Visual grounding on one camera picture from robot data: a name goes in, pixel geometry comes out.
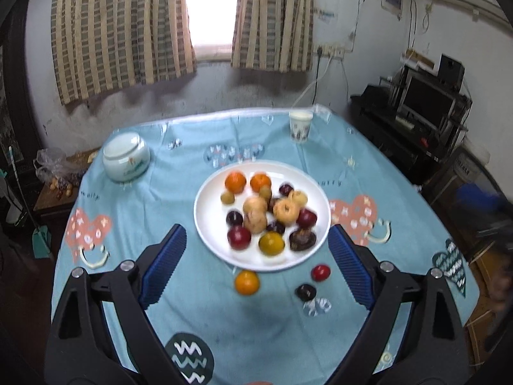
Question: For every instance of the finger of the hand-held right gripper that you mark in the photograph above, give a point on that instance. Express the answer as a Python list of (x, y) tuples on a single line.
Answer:
[(479, 200)]

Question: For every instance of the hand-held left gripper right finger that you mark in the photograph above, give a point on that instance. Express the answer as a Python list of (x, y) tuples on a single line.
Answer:
[(350, 264)]

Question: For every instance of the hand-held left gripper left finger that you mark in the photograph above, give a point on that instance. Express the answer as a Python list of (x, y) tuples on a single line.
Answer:
[(164, 264)]

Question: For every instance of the white oval plate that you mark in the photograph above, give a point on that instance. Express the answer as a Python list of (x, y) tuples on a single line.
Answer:
[(212, 224)]

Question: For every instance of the red plum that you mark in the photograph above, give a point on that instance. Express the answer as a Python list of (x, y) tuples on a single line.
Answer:
[(306, 217), (239, 237)]

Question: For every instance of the yellow green tomato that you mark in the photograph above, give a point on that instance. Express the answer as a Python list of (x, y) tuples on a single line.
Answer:
[(271, 244)]

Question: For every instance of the pale yellow dimpled pear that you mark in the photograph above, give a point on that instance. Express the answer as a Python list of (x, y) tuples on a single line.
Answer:
[(286, 210)]

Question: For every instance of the orange yellow tomato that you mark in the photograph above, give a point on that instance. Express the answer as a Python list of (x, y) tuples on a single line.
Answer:
[(247, 282)]

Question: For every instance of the oval tan striped melon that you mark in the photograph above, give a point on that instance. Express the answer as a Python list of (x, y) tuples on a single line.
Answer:
[(255, 221)]

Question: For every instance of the round tan striped melon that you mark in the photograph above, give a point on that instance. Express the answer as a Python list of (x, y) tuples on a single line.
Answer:
[(255, 204)]

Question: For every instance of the orange mandarin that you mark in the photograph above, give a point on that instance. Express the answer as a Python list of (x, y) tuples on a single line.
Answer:
[(235, 181), (260, 181)]

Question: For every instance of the red cherry tomato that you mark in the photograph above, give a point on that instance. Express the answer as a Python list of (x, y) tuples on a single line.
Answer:
[(320, 272)]

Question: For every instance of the light blue printed tablecloth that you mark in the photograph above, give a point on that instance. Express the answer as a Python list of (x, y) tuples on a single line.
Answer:
[(168, 176)]

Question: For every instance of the black television stand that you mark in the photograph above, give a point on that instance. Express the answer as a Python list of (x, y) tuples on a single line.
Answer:
[(400, 140)]

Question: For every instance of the pale green lidded ceramic jar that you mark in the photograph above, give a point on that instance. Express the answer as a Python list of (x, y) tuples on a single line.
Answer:
[(126, 162)]

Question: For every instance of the black television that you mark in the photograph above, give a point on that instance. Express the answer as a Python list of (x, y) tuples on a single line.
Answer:
[(427, 100)]

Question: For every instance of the green dustpan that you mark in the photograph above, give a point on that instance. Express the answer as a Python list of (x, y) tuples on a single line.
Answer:
[(42, 242)]

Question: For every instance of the small wooden side table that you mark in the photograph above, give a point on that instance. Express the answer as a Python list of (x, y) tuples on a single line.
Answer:
[(52, 206)]

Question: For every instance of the black speaker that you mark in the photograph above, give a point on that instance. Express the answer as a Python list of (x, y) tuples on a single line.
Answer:
[(451, 73)]

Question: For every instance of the clear plastic bag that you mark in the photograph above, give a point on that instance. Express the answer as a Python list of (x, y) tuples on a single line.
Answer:
[(56, 168)]

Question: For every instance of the printed paper cup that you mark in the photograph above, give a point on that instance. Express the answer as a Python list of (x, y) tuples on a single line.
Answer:
[(300, 126)]

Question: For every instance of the cardboard box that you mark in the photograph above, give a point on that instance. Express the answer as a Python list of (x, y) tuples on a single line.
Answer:
[(419, 58)]

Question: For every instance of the wide striped curtain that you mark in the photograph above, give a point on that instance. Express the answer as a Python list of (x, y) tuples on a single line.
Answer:
[(120, 28)]

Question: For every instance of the narrow striped curtain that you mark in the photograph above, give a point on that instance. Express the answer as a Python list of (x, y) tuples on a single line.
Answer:
[(272, 16)]

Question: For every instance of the white wall power strip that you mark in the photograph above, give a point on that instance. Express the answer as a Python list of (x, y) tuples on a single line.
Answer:
[(330, 50)]

